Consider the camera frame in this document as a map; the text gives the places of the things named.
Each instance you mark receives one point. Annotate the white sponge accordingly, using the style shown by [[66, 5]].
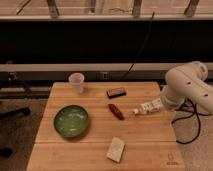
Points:
[[115, 149]]

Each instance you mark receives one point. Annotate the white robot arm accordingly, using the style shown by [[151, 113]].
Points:
[[187, 81]]

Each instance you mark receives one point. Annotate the green ceramic bowl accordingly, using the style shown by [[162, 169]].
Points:
[[71, 121]]

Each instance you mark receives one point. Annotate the brown rectangular block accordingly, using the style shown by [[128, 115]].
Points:
[[116, 92]]

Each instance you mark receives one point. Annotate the dark red chili pepper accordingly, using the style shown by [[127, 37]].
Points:
[[116, 112]]

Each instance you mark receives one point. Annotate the clear plastic cup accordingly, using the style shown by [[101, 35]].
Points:
[[77, 81]]

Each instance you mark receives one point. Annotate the black office chair base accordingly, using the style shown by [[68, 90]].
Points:
[[6, 151]]

